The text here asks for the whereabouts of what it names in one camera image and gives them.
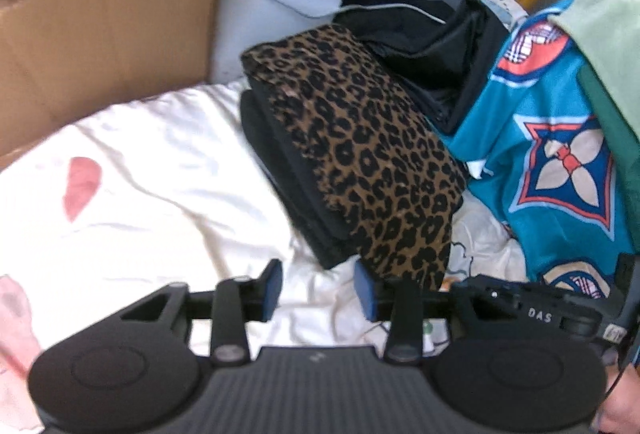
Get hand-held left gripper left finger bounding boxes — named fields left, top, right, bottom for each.
left=119, top=258, right=285, bottom=367

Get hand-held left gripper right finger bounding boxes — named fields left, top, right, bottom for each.
left=352, top=259, right=502, bottom=365

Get leopard print garment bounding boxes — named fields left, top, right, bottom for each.
left=240, top=24, right=469, bottom=293

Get folded black clothes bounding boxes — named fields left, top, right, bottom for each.
left=239, top=91, right=362, bottom=271

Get person's right hand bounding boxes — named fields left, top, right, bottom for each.
left=596, top=358, right=640, bottom=434

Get white printed blanket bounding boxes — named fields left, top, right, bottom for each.
left=0, top=78, right=532, bottom=434

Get teal printed jersey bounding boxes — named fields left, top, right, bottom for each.
left=446, top=0, right=640, bottom=301

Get dark green cloth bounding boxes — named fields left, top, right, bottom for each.
left=579, top=62, right=640, bottom=165

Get black crumpled garment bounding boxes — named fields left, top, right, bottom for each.
left=332, top=0, right=512, bottom=137

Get light green cloth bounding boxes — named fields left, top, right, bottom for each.
left=549, top=0, right=640, bottom=90

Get brown cardboard sheet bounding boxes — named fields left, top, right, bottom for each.
left=0, top=0, right=226, bottom=171

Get thin black cable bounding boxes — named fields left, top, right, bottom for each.
left=603, top=363, right=632, bottom=415

